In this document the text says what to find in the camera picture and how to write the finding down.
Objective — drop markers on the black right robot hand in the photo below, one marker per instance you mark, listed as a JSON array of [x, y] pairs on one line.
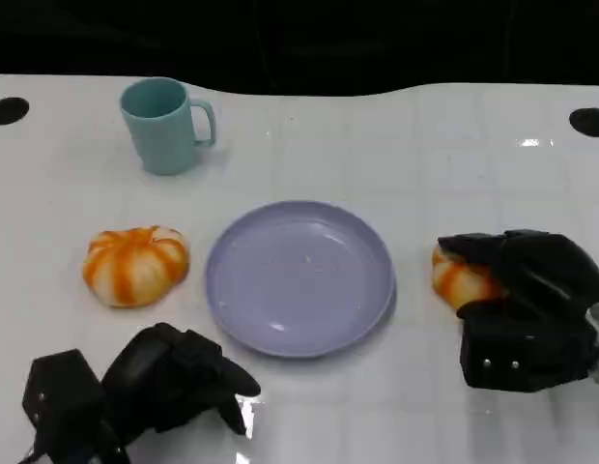
[[546, 270]]

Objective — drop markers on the orange and white bread roll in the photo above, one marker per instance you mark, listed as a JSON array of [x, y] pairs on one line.
[[461, 282], [135, 268]]

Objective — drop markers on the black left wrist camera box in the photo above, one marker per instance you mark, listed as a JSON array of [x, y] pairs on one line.
[[58, 391]]

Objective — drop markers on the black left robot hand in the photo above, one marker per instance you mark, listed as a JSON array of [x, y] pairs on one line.
[[154, 372]]

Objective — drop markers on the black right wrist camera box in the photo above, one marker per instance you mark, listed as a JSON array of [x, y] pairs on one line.
[[517, 353]]

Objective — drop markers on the lilac plate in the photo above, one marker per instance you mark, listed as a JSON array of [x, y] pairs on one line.
[[299, 280]]

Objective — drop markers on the pale green mug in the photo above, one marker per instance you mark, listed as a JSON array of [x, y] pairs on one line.
[[159, 133]]

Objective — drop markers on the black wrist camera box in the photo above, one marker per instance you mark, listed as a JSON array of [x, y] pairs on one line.
[[58, 391], [517, 353]]

